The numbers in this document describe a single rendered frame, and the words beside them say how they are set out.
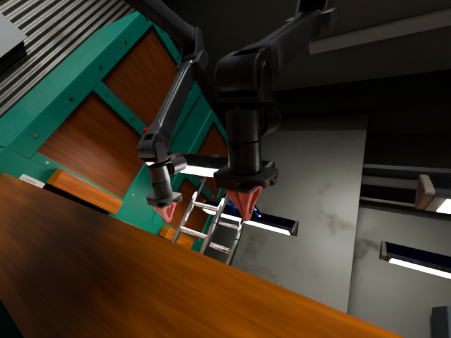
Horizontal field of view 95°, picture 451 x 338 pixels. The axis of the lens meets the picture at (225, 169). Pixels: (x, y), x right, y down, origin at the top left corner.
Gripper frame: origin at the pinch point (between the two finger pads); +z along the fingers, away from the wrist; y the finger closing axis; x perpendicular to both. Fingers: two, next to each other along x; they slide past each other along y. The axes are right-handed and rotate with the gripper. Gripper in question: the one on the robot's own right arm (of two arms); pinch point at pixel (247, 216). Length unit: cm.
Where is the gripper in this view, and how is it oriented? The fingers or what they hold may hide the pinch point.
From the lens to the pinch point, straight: 40.5
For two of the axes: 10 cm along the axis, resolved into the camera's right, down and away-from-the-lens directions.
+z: 0.7, 9.5, 3.0
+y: -8.4, -1.1, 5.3
